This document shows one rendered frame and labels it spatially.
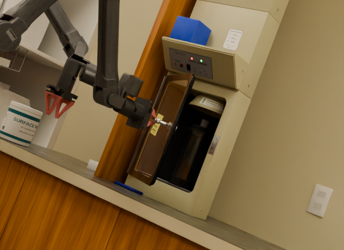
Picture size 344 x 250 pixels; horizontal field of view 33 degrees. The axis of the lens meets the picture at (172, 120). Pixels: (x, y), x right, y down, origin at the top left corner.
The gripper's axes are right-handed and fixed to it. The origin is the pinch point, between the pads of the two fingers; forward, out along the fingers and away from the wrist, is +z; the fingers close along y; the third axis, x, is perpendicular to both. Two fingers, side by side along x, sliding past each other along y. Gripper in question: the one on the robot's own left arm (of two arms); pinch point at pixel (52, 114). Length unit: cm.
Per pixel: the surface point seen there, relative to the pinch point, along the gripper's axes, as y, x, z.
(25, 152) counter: 3.8, 9.2, 16.2
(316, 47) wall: 76, -48, -66
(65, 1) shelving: 76, 103, -62
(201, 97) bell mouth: 36, -31, -26
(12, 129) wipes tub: 9.4, 26.6, 11.1
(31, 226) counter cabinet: 6.9, -4.4, 38.6
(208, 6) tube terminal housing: 33, -20, -60
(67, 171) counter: 3.8, -13.0, 16.0
